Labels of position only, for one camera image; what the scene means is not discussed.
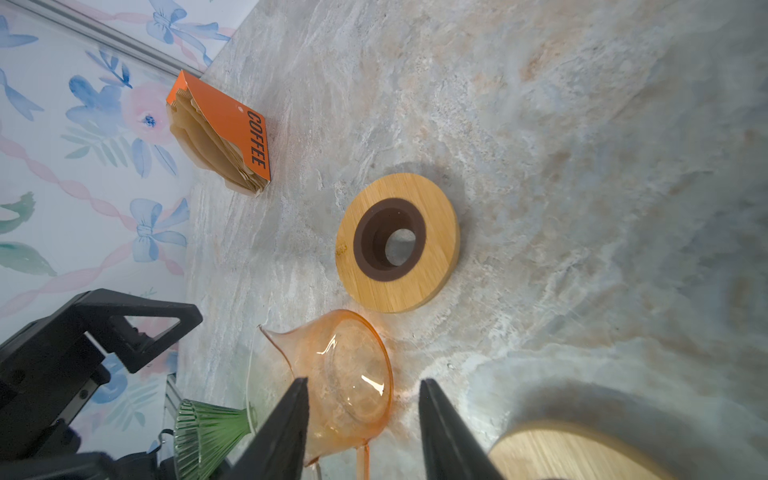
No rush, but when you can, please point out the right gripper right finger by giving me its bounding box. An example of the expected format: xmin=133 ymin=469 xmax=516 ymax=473
xmin=418 ymin=379 xmax=503 ymax=480

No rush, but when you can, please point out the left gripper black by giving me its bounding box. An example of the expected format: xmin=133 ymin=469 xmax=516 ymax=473
xmin=1 ymin=289 xmax=203 ymax=462

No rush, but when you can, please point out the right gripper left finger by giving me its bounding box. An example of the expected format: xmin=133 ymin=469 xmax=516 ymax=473
xmin=224 ymin=377 xmax=310 ymax=480

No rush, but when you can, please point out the green ribbed dripper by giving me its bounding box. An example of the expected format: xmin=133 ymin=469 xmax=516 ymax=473
xmin=174 ymin=399 xmax=251 ymax=479

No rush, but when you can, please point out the orange glass carafe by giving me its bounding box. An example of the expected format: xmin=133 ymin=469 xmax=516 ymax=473
xmin=260 ymin=309 xmax=393 ymax=479

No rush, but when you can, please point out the wooden dripper ring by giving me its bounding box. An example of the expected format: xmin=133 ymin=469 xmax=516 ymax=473
xmin=334 ymin=172 xmax=462 ymax=314
xmin=488 ymin=419 xmax=679 ymax=480

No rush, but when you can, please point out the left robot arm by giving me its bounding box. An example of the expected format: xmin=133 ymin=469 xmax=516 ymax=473
xmin=1 ymin=289 xmax=203 ymax=479

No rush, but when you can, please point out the coffee filter pack orange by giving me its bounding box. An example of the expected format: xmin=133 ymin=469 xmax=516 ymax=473
xmin=166 ymin=71 xmax=272 ymax=196

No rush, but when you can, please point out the left aluminium corner post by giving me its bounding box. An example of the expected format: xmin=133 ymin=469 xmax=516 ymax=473
xmin=1 ymin=0 xmax=203 ymax=78

